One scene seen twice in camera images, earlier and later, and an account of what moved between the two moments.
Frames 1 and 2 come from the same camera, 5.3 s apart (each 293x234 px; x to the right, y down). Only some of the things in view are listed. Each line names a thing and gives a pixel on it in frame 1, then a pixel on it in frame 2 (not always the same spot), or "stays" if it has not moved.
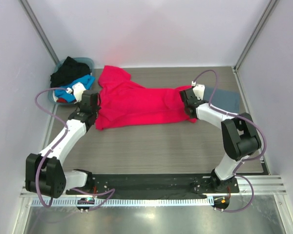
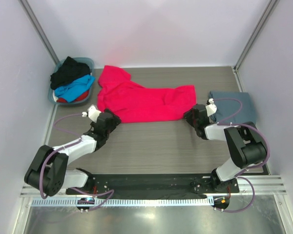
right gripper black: [199, 100] -> [188, 115]
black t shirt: [68, 71] stays
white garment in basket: [55, 98] stays
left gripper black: [78, 104] -> [115, 122]
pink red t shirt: [124, 103] stays
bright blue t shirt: [87, 80] stays
